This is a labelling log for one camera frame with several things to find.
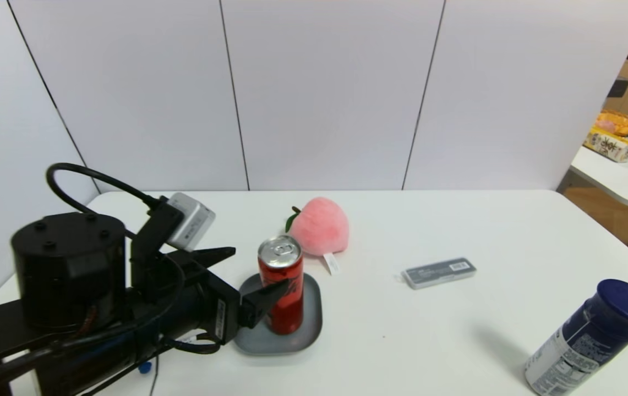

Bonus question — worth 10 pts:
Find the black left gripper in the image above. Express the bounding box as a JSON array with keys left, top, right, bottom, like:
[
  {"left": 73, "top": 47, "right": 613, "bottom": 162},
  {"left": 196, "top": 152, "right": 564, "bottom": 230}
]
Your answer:
[{"left": 136, "top": 246, "right": 291, "bottom": 354}]

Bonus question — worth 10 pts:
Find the red cola can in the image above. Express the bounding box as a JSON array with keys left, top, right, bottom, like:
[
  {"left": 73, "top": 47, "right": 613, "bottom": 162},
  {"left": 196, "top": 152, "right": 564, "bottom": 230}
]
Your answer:
[{"left": 258, "top": 235, "right": 304, "bottom": 336}]

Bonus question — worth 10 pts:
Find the grey square dish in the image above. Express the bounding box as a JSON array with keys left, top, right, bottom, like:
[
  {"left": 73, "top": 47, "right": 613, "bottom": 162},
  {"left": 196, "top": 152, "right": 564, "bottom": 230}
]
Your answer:
[{"left": 233, "top": 273, "right": 324, "bottom": 356}]

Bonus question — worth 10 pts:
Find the pink plush peach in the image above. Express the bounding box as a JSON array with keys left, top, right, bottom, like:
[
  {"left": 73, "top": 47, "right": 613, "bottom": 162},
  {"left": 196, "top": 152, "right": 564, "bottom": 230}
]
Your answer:
[{"left": 285, "top": 197, "right": 350, "bottom": 275}]

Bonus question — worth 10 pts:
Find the grey plastic case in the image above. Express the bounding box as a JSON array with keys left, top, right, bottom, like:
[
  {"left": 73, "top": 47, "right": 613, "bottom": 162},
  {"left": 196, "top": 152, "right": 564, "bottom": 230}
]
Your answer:
[{"left": 394, "top": 257, "right": 477, "bottom": 290}]

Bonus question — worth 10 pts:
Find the dark blue canister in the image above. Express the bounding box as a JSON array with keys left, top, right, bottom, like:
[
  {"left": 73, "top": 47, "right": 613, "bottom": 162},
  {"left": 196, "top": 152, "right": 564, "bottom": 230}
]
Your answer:
[{"left": 524, "top": 278, "right": 628, "bottom": 396}]

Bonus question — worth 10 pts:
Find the patterned cardboard box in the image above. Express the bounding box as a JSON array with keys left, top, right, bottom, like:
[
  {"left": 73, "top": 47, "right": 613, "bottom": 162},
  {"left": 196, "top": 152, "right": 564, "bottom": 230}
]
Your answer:
[{"left": 583, "top": 128, "right": 628, "bottom": 163}]

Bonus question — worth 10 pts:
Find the white side table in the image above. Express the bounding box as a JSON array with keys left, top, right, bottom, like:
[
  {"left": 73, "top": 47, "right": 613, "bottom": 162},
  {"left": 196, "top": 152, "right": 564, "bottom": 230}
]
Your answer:
[{"left": 557, "top": 146, "right": 628, "bottom": 212}]

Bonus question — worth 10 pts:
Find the woven orange basket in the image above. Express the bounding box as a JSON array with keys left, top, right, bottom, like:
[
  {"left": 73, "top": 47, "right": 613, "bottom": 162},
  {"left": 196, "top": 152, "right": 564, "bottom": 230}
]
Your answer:
[{"left": 594, "top": 111, "right": 628, "bottom": 137}]

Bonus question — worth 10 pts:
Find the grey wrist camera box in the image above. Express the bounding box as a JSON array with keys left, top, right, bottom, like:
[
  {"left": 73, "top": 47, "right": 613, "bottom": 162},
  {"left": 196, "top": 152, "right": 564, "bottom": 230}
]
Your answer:
[{"left": 166, "top": 192, "right": 216, "bottom": 252}]

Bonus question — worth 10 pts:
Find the black camera cable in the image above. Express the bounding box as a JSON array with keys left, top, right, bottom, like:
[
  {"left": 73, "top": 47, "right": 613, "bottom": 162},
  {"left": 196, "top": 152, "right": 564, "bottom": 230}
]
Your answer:
[{"left": 46, "top": 163, "right": 163, "bottom": 218}]

